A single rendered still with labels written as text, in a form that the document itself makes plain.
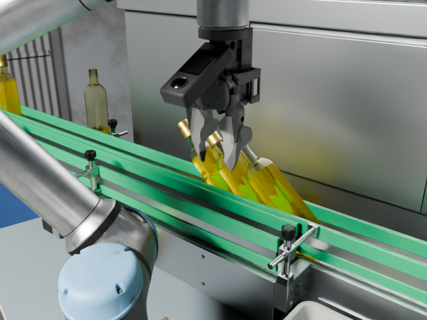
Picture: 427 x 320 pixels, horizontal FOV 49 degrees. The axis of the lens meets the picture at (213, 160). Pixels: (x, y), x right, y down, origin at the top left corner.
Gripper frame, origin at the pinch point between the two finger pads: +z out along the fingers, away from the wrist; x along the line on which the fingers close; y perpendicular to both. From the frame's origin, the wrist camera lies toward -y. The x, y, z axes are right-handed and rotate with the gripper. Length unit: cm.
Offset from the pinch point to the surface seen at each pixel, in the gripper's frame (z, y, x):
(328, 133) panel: 7.3, 42.0, 0.4
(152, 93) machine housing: 9, 45, 61
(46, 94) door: 54, 115, 239
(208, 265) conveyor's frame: 34.0, 14.5, 13.3
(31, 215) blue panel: 52, 17, 94
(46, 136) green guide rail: 24, 24, 90
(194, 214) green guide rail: 23.9, 16.3, 18.8
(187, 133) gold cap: 10.8, 28.7, 32.0
